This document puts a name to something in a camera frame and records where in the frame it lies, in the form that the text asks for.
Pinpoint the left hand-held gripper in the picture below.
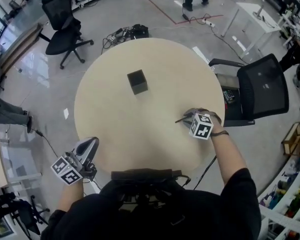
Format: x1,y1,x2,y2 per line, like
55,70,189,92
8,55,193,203
50,136,99,186

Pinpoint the person's left forearm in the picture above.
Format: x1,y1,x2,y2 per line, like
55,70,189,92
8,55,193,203
56,181,85,214

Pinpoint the black chest-mounted device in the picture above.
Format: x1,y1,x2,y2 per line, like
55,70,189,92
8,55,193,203
111,168,192,187

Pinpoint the grey cardboard box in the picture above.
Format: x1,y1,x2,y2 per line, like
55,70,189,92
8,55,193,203
216,73,241,89

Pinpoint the black swivel chair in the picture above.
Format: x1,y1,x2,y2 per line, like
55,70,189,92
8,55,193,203
0,188,51,237

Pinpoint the wooden rack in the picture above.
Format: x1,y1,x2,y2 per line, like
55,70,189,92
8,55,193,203
281,120,300,157

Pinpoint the person's right forearm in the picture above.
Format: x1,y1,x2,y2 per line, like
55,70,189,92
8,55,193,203
210,131,250,185

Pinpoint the white shelf with colourful items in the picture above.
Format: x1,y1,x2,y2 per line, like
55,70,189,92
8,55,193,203
257,156,300,240

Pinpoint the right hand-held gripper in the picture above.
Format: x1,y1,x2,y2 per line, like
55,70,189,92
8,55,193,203
181,108,215,140

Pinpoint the person's black-clothed torso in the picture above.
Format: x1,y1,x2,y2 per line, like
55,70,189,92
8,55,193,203
39,178,263,240

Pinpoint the person's right hand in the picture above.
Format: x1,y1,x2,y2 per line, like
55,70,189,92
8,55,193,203
198,108,223,135

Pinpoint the black bag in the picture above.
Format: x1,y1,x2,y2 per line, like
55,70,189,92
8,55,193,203
131,23,150,39

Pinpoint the black cord bracelet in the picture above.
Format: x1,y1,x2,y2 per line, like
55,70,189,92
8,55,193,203
209,130,230,139

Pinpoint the black power adapter cable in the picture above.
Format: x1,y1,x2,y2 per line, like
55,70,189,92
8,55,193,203
31,128,60,159

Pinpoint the small black cube box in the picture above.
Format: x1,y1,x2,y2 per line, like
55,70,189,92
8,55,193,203
126,69,148,96

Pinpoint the black device with cables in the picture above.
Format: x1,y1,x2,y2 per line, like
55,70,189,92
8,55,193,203
101,26,136,55

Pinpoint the black keypad device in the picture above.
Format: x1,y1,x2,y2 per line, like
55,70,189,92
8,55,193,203
221,88,237,105

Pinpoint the white rectangular desk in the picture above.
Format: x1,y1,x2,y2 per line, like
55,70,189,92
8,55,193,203
221,1,283,59

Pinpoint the black mesh-back office chair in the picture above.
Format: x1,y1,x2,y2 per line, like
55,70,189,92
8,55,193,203
208,53,290,128

